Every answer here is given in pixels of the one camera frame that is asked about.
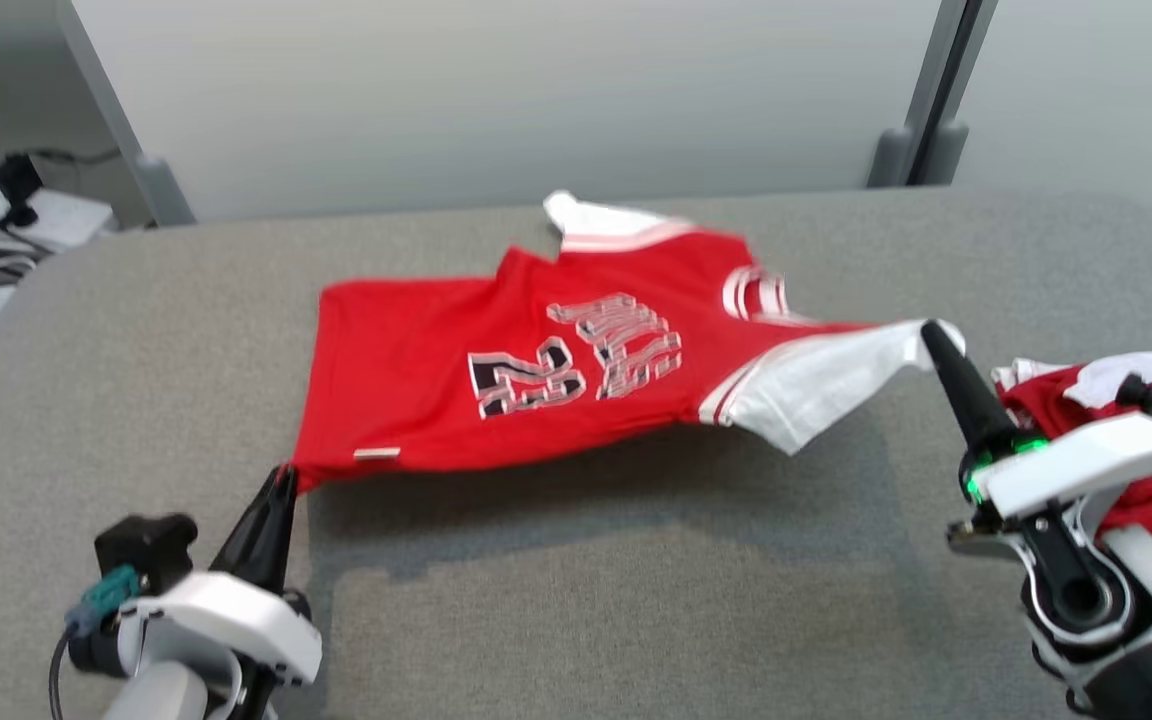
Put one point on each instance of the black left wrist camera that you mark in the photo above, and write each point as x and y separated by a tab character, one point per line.
146	550

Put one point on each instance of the white partition panel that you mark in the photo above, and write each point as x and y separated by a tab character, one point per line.
1086	100
496	100

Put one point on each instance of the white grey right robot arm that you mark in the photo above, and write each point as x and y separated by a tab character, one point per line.
1116	610

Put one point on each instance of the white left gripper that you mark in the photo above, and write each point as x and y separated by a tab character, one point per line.
236	610

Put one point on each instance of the grey partition post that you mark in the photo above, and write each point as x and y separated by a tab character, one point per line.
161	190
936	100

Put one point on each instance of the red white basketball jersey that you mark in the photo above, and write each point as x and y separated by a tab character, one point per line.
416	380

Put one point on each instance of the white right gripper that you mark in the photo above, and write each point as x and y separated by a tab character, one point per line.
1086	460

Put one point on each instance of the black power adapter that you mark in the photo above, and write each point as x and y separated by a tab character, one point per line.
16	180

